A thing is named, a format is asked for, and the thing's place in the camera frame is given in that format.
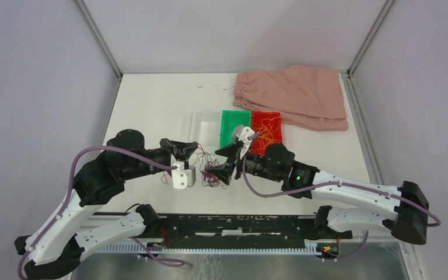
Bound green plastic bin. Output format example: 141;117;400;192
219;110;251;148

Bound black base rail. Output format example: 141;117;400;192
138;213;353;249

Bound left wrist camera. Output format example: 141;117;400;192
170;160;196;190

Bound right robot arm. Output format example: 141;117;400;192
208;142;430;245

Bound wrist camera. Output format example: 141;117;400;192
232;124;260;159
170;160;196;190

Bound coloured wire bundle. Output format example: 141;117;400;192
160;143;229;190

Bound red plastic bin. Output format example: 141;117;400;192
251;111;283;155

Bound pink cloth shorts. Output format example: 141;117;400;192
233;65;349;132

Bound white drawstring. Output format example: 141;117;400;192
197;82;237;91

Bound white slotted cable duct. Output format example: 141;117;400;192
97;241;321;256

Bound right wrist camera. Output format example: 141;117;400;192
232;124;260;159

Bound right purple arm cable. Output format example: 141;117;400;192
241;133;442;263

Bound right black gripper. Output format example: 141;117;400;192
206;140;282;186

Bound clear plastic bin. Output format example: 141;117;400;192
188;110;222;153

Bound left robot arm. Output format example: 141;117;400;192
14;129;198;279

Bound yellow wires in red bin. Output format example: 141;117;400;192
252;117;283;149

